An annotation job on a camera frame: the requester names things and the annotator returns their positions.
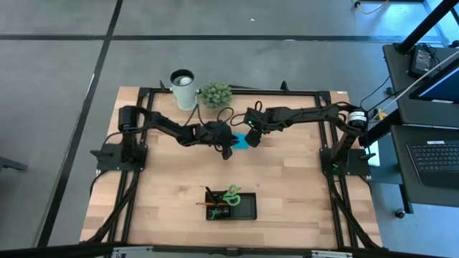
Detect black mesh desk organizer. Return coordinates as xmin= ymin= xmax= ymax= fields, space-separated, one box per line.
xmin=204 ymin=191 xmax=258 ymax=221

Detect black aluminium table frame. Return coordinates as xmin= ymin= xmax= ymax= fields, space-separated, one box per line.
xmin=80 ymin=80 xmax=383 ymax=252

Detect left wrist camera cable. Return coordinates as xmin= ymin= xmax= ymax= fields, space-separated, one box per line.
xmin=184 ymin=102 xmax=235 ymax=127

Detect white cylindrical cup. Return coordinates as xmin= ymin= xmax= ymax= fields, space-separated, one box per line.
xmin=169 ymin=69 xmax=199 ymax=112

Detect black power adapter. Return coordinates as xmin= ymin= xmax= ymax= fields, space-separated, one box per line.
xmin=408 ymin=45 xmax=435 ymax=78

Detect green-handled scissors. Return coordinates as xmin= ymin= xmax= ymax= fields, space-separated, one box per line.
xmin=222 ymin=183 xmax=242 ymax=207

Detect black desk with monitor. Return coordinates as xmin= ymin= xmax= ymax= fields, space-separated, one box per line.
xmin=382 ymin=42 xmax=459 ymax=128

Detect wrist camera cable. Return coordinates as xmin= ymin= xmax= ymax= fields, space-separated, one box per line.
xmin=229 ymin=100 xmax=264 ymax=127
xmin=184 ymin=102 xmax=235 ymax=127

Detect black desk with keyboard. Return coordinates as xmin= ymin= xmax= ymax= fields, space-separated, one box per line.
xmin=389 ymin=123 xmax=459 ymax=214

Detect grey furniture leg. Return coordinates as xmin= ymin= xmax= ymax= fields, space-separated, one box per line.
xmin=0 ymin=156 xmax=29 ymax=173

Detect black floor cable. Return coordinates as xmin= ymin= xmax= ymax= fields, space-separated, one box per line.
xmin=359 ymin=75 xmax=395 ymax=108

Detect black diagonal pole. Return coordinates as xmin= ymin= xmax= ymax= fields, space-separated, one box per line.
xmin=394 ymin=0 xmax=459 ymax=55

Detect black computer monitor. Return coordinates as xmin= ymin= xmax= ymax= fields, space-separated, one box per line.
xmin=408 ymin=59 xmax=459 ymax=105

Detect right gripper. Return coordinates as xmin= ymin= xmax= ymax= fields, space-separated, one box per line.
xmin=243 ymin=106 xmax=277 ymax=148

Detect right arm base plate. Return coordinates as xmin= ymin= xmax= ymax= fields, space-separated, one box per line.
xmin=319 ymin=146 xmax=372 ymax=176

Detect orange floor cable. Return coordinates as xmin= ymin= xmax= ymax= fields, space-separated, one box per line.
xmin=353 ymin=0 xmax=390 ymax=16

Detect black front crossbeam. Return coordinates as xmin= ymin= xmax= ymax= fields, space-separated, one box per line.
xmin=0 ymin=242 xmax=459 ymax=258

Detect blue sticky note pad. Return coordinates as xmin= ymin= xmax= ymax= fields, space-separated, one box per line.
xmin=232 ymin=133 xmax=251 ymax=151

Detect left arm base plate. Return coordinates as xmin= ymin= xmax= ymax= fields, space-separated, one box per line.
xmin=95 ymin=143 xmax=148 ymax=172

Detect black desk strut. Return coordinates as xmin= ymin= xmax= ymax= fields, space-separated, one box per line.
xmin=358 ymin=109 xmax=402 ymax=147

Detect white diagonal cord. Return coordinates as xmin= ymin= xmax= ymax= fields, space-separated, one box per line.
xmin=379 ymin=49 xmax=459 ymax=113

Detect green artificial plant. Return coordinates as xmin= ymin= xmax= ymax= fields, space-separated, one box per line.
xmin=199 ymin=81 xmax=233 ymax=110

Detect white box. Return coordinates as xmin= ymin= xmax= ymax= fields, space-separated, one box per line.
xmin=364 ymin=140 xmax=381 ymax=168

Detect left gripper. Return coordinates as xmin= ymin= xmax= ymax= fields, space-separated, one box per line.
xmin=201 ymin=120 xmax=238 ymax=161

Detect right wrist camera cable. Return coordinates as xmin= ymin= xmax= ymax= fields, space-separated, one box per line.
xmin=229 ymin=100 xmax=264 ymax=127

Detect silver bracket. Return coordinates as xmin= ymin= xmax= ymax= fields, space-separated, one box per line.
xmin=311 ymin=249 xmax=354 ymax=258
xmin=112 ymin=245 xmax=154 ymax=258

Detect black keyboard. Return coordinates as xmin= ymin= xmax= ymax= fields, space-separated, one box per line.
xmin=405 ymin=139 xmax=459 ymax=189

